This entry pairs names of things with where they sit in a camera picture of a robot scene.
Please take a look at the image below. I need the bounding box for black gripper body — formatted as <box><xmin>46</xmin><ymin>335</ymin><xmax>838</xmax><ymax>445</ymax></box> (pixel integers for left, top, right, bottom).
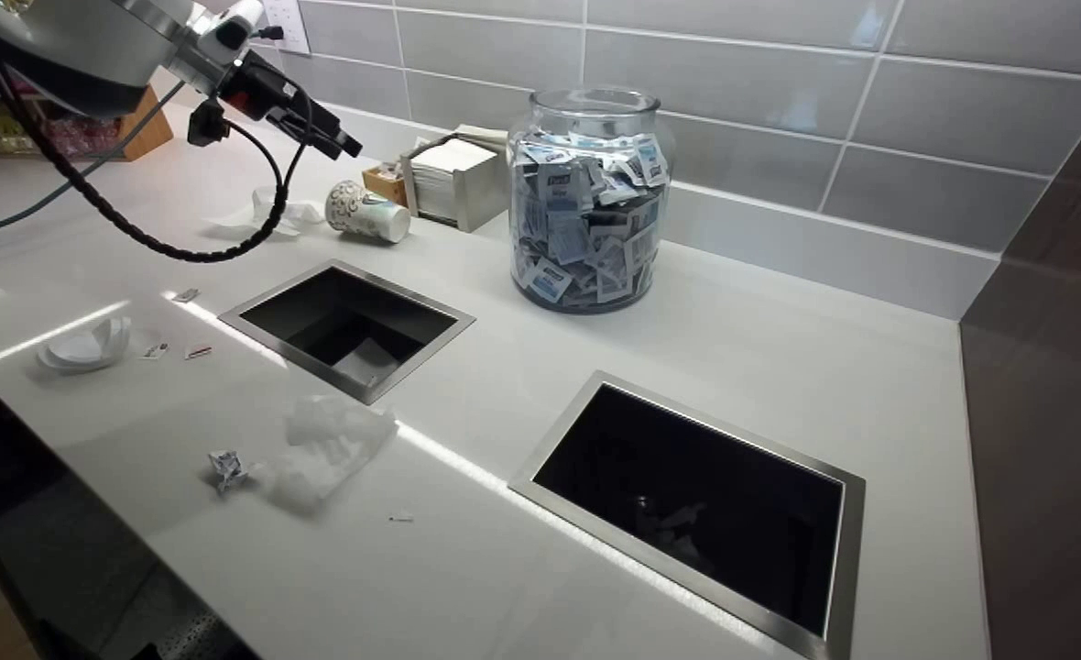
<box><xmin>217</xmin><ymin>49</ymin><xmax>331</xmax><ymax>133</ymax></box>

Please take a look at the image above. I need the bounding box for wooden tray with sachets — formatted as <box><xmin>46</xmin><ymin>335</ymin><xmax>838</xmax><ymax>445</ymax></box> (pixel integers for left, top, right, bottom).
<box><xmin>360</xmin><ymin>156</ymin><xmax>411</xmax><ymax>209</ymax></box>

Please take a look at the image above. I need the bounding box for white paper napkin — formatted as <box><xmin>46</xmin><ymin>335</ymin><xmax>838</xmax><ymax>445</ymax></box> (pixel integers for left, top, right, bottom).
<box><xmin>200</xmin><ymin>180</ymin><xmax>325</xmax><ymax>246</ymax></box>

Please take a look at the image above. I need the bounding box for wooden shelf with goods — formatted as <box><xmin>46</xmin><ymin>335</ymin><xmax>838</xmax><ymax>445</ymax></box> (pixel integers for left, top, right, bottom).
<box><xmin>0</xmin><ymin>49</ymin><xmax>181</xmax><ymax>166</ymax></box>

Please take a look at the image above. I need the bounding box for steel-framed trash opening with waste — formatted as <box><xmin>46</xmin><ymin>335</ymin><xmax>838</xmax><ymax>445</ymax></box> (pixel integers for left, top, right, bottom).
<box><xmin>221</xmin><ymin>258</ymin><xmax>481</xmax><ymax>407</ymax></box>

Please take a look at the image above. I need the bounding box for white waste paper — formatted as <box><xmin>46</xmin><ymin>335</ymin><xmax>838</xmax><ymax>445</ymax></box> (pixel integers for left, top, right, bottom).
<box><xmin>334</xmin><ymin>335</ymin><xmax>403</xmax><ymax>389</ymax></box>

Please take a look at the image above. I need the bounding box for glass jar with packets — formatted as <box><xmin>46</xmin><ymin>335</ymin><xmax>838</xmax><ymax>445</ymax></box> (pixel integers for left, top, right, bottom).
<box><xmin>504</xmin><ymin>86</ymin><xmax>674</xmax><ymax>315</ymax></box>

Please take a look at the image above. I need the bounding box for crumpled clear plastic wrap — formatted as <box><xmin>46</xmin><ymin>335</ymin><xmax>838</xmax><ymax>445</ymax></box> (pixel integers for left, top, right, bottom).
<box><xmin>250</xmin><ymin>392</ymin><xmax>403</xmax><ymax>518</ymax></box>

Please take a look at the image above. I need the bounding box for crumpled foil scrap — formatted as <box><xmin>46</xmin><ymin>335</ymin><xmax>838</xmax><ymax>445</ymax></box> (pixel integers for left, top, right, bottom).
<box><xmin>200</xmin><ymin>446</ymin><xmax>257</xmax><ymax>499</ymax></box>

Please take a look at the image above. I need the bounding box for steel-framed empty trash opening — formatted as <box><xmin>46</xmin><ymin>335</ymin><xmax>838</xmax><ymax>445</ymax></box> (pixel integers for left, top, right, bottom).
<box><xmin>508</xmin><ymin>372</ymin><xmax>868</xmax><ymax>660</ymax></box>

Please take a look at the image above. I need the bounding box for dark brown cabinet panel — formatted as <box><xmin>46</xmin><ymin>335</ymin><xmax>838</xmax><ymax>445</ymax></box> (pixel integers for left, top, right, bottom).
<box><xmin>957</xmin><ymin>77</ymin><xmax>1081</xmax><ymax>660</ymax></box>

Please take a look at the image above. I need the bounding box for white wall outlet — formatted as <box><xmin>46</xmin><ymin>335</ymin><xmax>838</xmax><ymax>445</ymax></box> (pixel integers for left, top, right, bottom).
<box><xmin>259</xmin><ymin>0</ymin><xmax>315</xmax><ymax>57</ymax></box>

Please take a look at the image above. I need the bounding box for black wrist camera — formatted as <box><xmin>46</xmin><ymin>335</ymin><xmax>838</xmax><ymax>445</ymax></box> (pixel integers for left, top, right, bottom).
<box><xmin>184</xmin><ymin>97</ymin><xmax>233</xmax><ymax>152</ymax></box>

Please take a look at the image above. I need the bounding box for thin black cable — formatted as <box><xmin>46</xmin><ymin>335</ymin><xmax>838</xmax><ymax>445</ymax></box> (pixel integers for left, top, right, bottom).
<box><xmin>0</xmin><ymin>77</ymin><xmax>188</xmax><ymax>249</ymax></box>

